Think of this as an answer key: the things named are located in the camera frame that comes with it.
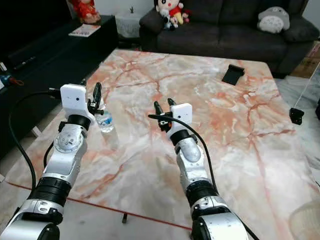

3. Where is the clear plastic water bottle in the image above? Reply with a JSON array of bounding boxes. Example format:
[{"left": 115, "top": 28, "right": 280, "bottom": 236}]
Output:
[{"left": 95, "top": 107, "right": 114, "bottom": 134}]

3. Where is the beige rubbish bin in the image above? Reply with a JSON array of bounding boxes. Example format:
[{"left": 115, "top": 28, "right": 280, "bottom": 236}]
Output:
[{"left": 288, "top": 198, "right": 320, "bottom": 240}]

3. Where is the black low tv cabinet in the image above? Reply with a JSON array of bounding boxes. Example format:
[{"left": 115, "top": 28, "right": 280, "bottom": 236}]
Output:
[{"left": 0, "top": 14, "right": 120, "bottom": 162}]

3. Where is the thin pink white booklet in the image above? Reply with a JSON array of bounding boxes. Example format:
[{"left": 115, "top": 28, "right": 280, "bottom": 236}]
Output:
[{"left": 68, "top": 23, "right": 102, "bottom": 38}]

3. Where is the pink marble coffee table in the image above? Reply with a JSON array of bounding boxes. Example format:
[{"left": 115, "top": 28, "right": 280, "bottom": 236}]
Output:
[{"left": 4, "top": 48, "right": 320, "bottom": 232}]

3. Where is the black remote control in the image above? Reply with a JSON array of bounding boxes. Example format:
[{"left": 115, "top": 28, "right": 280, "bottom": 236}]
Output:
[{"left": 19, "top": 55, "right": 39, "bottom": 69}]

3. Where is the black phone stand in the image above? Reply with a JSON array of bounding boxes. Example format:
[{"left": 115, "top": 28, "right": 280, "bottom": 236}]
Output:
[{"left": 221, "top": 63, "right": 246, "bottom": 86}]

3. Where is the red costumed doll figure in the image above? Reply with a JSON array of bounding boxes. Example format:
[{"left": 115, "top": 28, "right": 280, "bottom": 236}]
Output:
[{"left": 68, "top": 0, "right": 102, "bottom": 25}]

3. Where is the white lace covered side table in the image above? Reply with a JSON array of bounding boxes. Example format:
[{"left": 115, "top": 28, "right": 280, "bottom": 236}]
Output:
[{"left": 113, "top": 10, "right": 144, "bottom": 40}]

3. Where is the blue and orange gadget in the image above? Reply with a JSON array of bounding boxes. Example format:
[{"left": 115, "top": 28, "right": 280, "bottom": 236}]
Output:
[{"left": 0, "top": 72, "right": 27, "bottom": 88}]

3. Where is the dark grey fabric sofa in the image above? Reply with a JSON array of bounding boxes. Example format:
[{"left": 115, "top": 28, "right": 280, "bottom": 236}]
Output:
[{"left": 138, "top": 0, "right": 320, "bottom": 77}]

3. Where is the black television screen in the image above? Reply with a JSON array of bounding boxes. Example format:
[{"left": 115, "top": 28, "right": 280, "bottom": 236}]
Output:
[{"left": 0, "top": 0, "right": 77, "bottom": 57}]

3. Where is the plush doll with red dress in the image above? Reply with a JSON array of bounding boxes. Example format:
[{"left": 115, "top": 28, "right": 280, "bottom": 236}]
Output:
[{"left": 154, "top": 0, "right": 192, "bottom": 30}]

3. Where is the small black floor device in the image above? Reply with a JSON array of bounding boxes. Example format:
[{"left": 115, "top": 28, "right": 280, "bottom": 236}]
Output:
[{"left": 288, "top": 107, "right": 306, "bottom": 126}]

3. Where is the grey round plush toy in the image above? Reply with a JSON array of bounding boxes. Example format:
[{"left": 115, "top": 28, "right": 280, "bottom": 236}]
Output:
[{"left": 257, "top": 5, "right": 292, "bottom": 35}]

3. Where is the brown cardboard box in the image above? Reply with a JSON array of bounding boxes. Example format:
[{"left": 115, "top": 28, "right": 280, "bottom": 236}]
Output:
[{"left": 290, "top": 42, "right": 320, "bottom": 80}]

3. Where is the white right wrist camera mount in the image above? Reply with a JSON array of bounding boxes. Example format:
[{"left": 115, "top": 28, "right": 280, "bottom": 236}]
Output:
[{"left": 167, "top": 102, "right": 194, "bottom": 139}]

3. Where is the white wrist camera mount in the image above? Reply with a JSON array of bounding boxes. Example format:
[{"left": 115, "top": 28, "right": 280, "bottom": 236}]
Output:
[
  {"left": 60, "top": 83, "right": 95, "bottom": 124},
  {"left": 167, "top": 102, "right": 194, "bottom": 139}
]

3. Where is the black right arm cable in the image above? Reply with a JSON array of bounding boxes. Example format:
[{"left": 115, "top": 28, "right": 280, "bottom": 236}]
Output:
[{"left": 148, "top": 114, "right": 218, "bottom": 191}]

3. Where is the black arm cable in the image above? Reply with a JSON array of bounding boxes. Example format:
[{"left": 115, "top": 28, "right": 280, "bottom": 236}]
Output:
[
  {"left": 148, "top": 114, "right": 218, "bottom": 191},
  {"left": 7, "top": 88, "right": 64, "bottom": 192}
]

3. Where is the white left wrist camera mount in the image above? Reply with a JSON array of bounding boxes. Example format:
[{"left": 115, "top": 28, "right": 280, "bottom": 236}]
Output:
[{"left": 60, "top": 83, "right": 95, "bottom": 124}]

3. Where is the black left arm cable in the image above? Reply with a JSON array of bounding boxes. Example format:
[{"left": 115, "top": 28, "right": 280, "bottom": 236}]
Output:
[{"left": 7, "top": 88, "right": 64, "bottom": 192}]

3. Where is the thin white cord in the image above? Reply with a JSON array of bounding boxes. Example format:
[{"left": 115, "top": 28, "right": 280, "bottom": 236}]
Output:
[{"left": 294, "top": 64, "right": 320, "bottom": 111}]

